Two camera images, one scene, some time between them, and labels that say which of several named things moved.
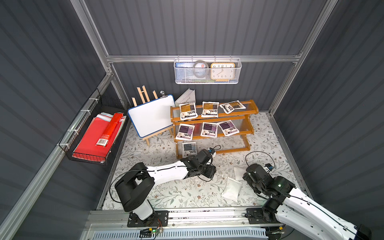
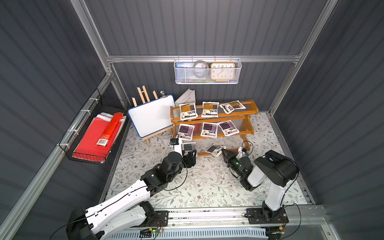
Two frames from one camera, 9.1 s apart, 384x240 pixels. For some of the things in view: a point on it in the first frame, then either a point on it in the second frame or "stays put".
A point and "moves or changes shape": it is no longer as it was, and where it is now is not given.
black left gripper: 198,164 → 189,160
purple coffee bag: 228,128 stays put
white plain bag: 239,173 moves or changes shape
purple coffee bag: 185,132 stays put
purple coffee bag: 209,130 stays put
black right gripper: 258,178 → 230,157
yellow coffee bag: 188,111 stays put
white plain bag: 189,149 stays put
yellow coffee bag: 210,109 stays put
